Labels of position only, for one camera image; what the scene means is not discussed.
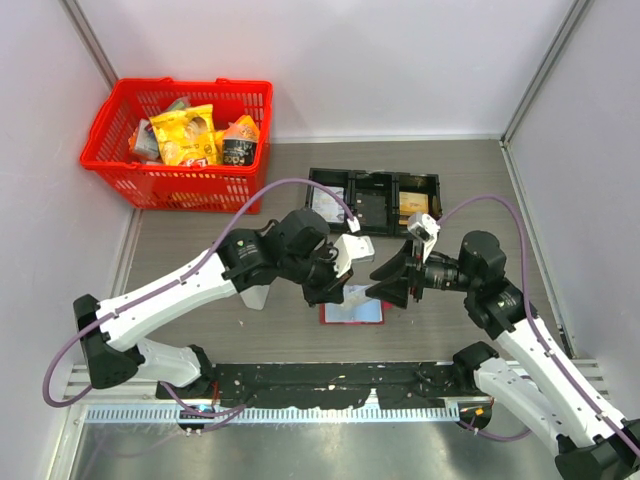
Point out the red leather card holder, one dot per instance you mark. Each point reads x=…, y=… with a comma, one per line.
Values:
x=371, y=313

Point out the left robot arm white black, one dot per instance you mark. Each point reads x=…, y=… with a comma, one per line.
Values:
x=245, y=263

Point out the black three-compartment card tray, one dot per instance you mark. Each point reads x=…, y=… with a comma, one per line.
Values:
x=346, y=183

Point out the yellow snack bag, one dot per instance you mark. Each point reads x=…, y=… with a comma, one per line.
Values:
x=186, y=137

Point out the blue and white small box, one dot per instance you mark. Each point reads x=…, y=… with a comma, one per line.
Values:
x=142, y=142

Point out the silver VIP cards stack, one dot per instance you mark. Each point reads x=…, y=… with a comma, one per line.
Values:
x=327, y=207

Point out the gold VIP cards stack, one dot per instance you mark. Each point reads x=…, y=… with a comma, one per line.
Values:
x=411, y=203

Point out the orange snack bag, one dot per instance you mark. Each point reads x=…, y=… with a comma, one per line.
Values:
x=244, y=128

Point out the white plastic bottle black cap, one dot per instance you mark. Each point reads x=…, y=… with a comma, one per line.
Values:
x=255, y=297

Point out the black instant noodle cup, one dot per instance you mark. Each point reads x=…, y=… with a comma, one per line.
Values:
x=239, y=151

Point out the black VIP cards stack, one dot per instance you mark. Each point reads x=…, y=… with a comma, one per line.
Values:
x=371, y=209

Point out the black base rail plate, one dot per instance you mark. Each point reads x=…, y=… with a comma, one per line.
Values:
x=332, y=386

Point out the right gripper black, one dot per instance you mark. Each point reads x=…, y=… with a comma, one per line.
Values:
x=393, y=289

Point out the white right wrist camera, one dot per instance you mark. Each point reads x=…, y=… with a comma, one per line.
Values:
x=424, y=231

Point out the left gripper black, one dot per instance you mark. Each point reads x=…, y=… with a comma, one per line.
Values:
x=332, y=288

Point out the red plastic shopping basket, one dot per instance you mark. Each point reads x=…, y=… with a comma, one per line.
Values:
x=218, y=189

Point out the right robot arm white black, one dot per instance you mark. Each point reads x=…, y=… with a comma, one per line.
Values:
x=588, y=437

